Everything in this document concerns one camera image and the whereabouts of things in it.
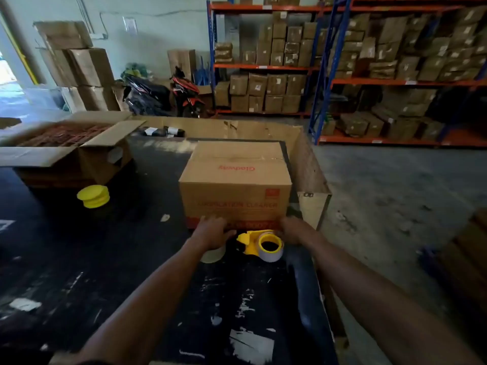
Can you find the large brown cardboard box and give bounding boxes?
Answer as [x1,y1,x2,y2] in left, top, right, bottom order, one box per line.
[39,48,79,88]
[61,86,121,113]
[33,21,94,50]
[68,48,115,88]

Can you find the stacks of small shelf boxes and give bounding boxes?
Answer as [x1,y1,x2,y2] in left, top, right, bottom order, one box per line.
[213,0,328,114]

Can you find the green bundle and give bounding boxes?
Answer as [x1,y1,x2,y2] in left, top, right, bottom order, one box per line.
[121,63,153,81]

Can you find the wide blue and orange rack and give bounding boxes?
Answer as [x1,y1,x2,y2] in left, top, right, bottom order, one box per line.
[308,0,487,149]

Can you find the yellow round plastic cap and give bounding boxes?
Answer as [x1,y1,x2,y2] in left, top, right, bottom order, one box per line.
[76,185,111,209]

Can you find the open cardboard box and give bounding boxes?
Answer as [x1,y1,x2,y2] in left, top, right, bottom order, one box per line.
[0,111,147,188]

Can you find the brown wooden pallet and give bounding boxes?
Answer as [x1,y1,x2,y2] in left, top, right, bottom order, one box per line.
[419,209,487,320]

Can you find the flat cardboard sheet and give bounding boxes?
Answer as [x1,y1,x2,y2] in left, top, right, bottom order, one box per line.
[131,115,332,194]

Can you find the narrow blue and orange rack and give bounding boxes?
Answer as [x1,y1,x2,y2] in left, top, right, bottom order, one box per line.
[206,0,332,118]

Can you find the upright cardboard box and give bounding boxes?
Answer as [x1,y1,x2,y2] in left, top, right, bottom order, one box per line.
[167,49,197,82]

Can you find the pile of copper-coloured parts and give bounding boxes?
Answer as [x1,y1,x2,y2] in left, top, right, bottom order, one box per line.
[17,123,112,148]

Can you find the heap of brown shelf packages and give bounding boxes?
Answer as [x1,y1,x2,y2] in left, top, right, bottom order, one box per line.
[321,5,487,141]

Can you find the person's left hand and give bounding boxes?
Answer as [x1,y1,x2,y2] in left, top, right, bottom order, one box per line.
[191,217,237,252]

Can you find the clear packing tape roll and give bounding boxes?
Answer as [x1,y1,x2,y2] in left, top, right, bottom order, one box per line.
[200,245,227,264]

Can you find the red-printed cardboard box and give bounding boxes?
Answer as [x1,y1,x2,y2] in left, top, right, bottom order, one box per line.
[178,140,293,230]

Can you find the yellow tape dispenser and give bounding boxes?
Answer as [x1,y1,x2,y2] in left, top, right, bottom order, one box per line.
[236,229,285,263]

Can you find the person's left forearm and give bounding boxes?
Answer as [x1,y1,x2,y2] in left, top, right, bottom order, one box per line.
[74,238,222,365]

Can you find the person's right hand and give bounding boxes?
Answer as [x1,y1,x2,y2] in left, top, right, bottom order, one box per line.
[279,216,317,248]

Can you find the person's right forearm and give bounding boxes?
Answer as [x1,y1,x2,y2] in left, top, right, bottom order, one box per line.
[304,232,484,365]

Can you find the red and black motorcycle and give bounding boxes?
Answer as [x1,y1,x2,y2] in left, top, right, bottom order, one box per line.
[123,67,208,118]

